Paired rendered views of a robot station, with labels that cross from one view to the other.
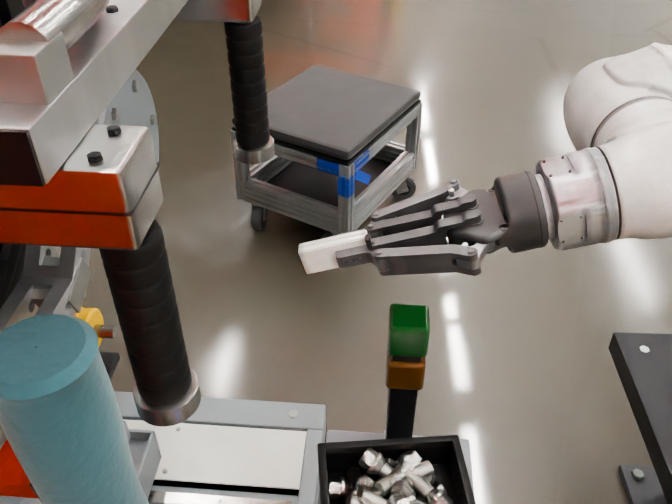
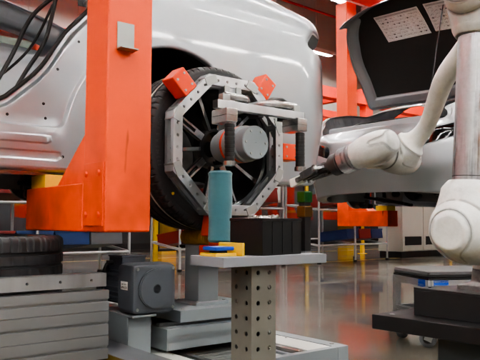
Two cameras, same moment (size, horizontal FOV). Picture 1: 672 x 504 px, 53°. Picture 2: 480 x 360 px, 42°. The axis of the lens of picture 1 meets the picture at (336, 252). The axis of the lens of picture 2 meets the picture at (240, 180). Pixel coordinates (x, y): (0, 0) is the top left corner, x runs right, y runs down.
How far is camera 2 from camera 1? 196 cm
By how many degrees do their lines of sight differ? 60
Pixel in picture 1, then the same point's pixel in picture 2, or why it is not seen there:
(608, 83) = not seen: hidden behind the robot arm
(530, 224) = (330, 159)
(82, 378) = (223, 173)
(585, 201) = (341, 151)
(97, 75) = (235, 104)
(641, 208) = (351, 150)
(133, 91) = (260, 132)
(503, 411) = not seen: outside the picture
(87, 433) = (220, 188)
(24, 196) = (217, 113)
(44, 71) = (223, 96)
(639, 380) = not seen: hidden behind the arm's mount
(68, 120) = (226, 103)
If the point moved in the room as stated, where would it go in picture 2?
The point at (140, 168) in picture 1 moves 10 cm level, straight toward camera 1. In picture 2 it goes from (231, 111) to (217, 106)
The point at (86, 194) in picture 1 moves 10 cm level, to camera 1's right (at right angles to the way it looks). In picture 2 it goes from (223, 111) to (243, 107)
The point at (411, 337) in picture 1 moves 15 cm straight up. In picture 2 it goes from (301, 193) to (301, 150)
